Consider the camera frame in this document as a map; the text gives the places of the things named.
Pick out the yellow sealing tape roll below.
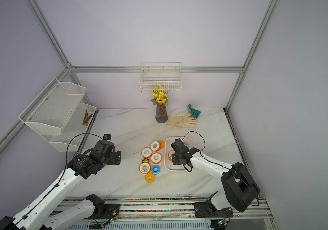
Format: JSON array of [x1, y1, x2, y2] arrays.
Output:
[[145, 173, 155, 183], [159, 141, 165, 149]]

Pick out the lower white mesh shelf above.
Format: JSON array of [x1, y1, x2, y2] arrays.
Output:
[[49, 103, 96, 152]]

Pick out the small black yellow tape roll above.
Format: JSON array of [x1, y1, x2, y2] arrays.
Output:
[[142, 158, 151, 164]]

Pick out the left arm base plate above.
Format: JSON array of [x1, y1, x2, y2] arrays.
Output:
[[85, 194, 121, 219]]

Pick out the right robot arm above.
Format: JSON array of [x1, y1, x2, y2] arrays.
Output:
[[171, 139, 260, 212]]

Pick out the white mesh shelf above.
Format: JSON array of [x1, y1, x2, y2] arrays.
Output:
[[18, 78, 85, 136], [49, 103, 96, 152]]

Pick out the cream cotton glove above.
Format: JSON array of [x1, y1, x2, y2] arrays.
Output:
[[167, 113, 197, 128]]

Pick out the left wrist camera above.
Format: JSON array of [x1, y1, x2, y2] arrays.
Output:
[[103, 134, 111, 140]]

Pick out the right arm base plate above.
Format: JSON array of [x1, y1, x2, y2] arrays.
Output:
[[194, 191, 234, 218]]

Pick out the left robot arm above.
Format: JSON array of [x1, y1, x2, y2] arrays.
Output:
[[0, 140, 121, 230]]

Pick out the white wire wall basket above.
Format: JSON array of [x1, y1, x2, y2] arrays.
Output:
[[140, 62, 183, 93]]

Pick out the yellow artificial flowers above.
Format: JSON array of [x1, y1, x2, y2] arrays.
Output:
[[151, 85, 170, 105]]

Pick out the blue sealing tape roll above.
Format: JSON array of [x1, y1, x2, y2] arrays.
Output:
[[151, 165, 161, 175]]

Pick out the purple glass vase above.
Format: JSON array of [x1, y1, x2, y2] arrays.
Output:
[[155, 104, 168, 124]]

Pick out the white storage box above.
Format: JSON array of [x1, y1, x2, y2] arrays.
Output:
[[163, 136, 190, 172]]

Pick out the brown sticks bundle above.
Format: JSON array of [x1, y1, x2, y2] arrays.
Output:
[[83, 110, 93, 126]]

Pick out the upper white mesh shelf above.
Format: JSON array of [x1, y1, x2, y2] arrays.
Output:
[[18, 78, 85, 136]]

